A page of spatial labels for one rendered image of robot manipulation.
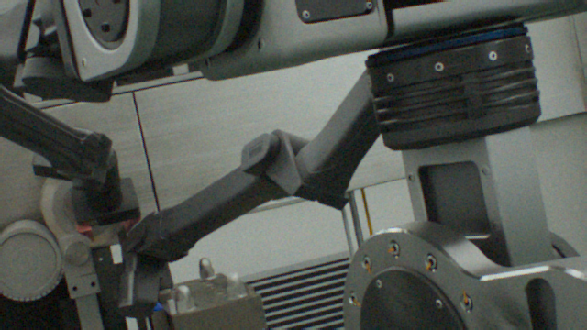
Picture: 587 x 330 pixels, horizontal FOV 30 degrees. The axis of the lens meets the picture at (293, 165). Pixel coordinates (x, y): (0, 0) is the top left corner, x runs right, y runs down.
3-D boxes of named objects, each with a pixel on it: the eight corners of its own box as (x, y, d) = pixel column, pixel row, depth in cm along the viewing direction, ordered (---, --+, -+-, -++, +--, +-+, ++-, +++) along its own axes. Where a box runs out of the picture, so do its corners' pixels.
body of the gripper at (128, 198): (140, 214, 176) (138, 186, 170) (78, 228, 173) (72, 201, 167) (131, 183, 179) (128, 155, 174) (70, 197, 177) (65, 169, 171)
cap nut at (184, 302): (178, 314, 188) (172, 289, 188) (174, 312, 192) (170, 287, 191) (198, 309, 189) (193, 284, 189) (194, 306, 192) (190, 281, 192)
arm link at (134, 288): (193, 232, 173) (144, 218, 169) (190, 299, 167) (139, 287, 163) (157, 258, 181) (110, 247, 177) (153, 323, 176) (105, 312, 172)
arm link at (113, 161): (111, 171, 164) (121, 143, 168) (66, 164, 164) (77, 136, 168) (115, 198, 169) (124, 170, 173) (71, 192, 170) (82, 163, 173)
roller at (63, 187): (55, 241, 185) (49, 173, 184) (50, 232, 210) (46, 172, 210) (123, 234, 188) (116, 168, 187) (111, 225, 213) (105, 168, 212)
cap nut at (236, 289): (229, 301, 191) (224, 276, 191) (226, 298, 195) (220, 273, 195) (249, 295, 192) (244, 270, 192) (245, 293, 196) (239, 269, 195)
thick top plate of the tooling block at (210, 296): (179, 350, 187) (171, 316, 187) (152, 318, 226) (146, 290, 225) (268, 327, 191) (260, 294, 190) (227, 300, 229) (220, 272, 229)
